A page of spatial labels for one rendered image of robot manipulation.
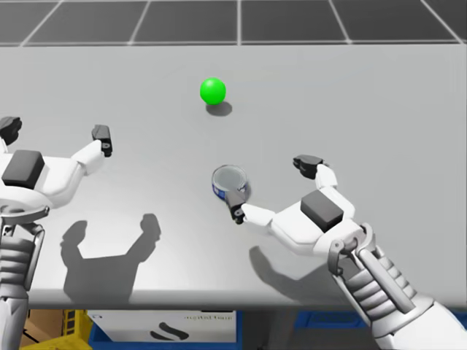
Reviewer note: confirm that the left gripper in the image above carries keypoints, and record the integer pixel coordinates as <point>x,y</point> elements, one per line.
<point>54,175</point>

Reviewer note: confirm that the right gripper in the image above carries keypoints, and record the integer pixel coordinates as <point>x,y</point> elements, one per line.
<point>303,226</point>

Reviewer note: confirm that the blue flat can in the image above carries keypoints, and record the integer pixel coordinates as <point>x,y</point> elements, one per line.
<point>230,178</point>

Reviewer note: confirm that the blue box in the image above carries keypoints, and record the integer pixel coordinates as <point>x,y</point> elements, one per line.
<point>328,319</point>

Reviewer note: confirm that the green ball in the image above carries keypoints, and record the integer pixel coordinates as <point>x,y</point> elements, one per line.
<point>213,91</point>

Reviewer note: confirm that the brown box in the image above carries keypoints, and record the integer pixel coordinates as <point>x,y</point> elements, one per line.
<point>42,324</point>

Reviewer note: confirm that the yellow box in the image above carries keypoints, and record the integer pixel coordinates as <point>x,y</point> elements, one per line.
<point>78,328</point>

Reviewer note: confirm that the white box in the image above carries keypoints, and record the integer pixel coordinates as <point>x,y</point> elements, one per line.
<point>138,324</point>

